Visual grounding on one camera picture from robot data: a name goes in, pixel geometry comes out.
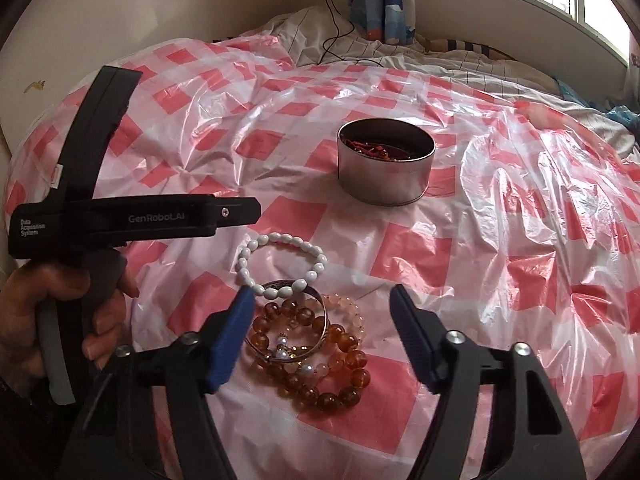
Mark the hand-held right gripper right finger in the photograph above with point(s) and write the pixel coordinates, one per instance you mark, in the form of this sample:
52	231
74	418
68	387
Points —
415	340

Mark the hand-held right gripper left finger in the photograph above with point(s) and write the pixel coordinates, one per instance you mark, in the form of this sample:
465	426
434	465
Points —
230	345

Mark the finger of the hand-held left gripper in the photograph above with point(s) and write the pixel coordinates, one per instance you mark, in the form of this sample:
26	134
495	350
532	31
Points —
242	211

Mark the silver bangle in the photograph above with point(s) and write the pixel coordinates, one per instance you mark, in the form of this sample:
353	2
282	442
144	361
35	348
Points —
325	317

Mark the round metal tin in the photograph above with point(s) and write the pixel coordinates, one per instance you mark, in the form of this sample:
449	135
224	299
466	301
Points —
385	185

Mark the person's left hand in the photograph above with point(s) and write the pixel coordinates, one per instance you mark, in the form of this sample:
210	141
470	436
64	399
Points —
20	310

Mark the red checkered plastic sheet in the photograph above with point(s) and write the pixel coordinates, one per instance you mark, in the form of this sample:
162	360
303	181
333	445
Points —
475	260

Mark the whale print curtain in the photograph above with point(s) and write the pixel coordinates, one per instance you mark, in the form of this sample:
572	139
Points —
385	5

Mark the white striped bedsheet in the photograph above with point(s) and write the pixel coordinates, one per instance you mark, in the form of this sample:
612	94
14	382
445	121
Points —
450	65

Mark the striped pillow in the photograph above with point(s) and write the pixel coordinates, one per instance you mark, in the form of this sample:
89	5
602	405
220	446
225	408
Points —
470	49

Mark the light blue cloth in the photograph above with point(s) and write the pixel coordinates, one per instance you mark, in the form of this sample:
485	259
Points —
567	90

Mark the blue plastic bag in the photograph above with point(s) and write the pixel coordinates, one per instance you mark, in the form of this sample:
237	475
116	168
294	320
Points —
622	117

